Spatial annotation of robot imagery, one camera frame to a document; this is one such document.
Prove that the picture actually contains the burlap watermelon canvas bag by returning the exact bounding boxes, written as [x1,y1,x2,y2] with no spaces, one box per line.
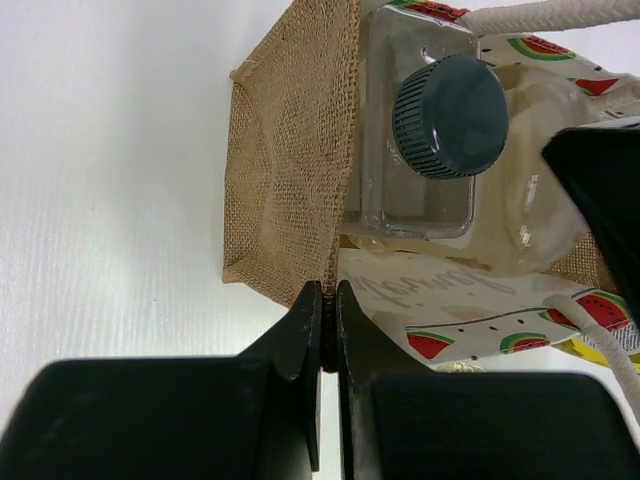
[219,0,640,376]

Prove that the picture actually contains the amber bottle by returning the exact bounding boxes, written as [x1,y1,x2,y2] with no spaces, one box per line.
[470,65,596,276]

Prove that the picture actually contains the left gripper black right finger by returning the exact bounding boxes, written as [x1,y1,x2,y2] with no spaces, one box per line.
[335,282,639,480]

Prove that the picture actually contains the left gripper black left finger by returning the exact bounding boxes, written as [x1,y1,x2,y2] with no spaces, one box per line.
[1,282,323,479]

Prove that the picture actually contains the clear bottle, dark cap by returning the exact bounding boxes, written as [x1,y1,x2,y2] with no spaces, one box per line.
[340,1,509,239]

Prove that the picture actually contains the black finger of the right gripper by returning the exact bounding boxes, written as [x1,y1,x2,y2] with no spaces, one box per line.
[542,117,639,323]

